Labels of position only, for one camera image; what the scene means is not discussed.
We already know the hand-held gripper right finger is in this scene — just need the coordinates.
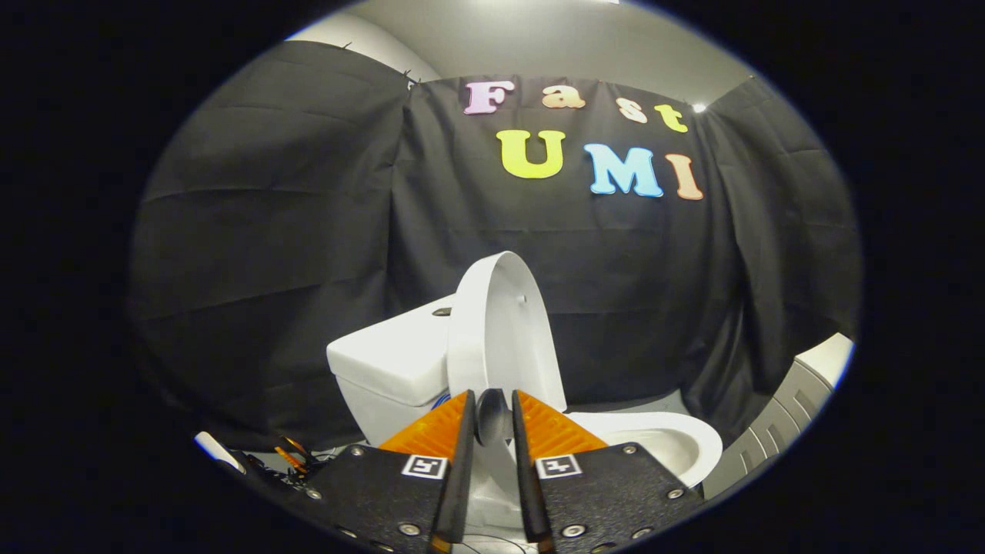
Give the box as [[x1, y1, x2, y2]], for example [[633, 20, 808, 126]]
[[512, 389, 705, 554]]

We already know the black backdrop cloth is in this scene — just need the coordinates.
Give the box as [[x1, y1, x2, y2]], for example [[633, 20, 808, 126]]
[[129, 40, 863, 451]]

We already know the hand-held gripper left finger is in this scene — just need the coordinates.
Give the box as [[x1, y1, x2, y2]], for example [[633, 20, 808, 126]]
[[304, 389, 476, 554]]

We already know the light grey drawer cabinet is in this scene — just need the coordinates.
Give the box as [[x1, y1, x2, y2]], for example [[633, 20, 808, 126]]
[[702, 332, 855, 499]]

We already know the white toilet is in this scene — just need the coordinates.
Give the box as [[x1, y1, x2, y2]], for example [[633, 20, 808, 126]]
[[326, 295, 724, 539]]

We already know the white toilet lid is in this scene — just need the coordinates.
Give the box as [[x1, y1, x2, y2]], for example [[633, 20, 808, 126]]
[[446, 251, 568, 447]]

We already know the white stick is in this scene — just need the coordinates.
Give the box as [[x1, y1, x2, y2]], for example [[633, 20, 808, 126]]
[[194, 431, 247, 474]]

